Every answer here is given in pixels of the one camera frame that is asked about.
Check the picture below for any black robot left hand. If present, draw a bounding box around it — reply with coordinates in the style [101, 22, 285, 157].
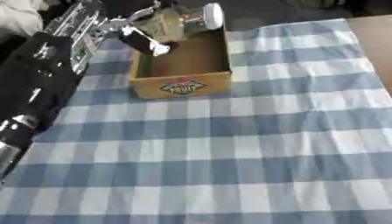
[116, 2, 181, 57]

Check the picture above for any tan cardboard box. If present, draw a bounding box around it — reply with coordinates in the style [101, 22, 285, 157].
[127, 24, 235, 101]

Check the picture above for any clear jar with white lid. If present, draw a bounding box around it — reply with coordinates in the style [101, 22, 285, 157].
[135, 2, 227, 45]

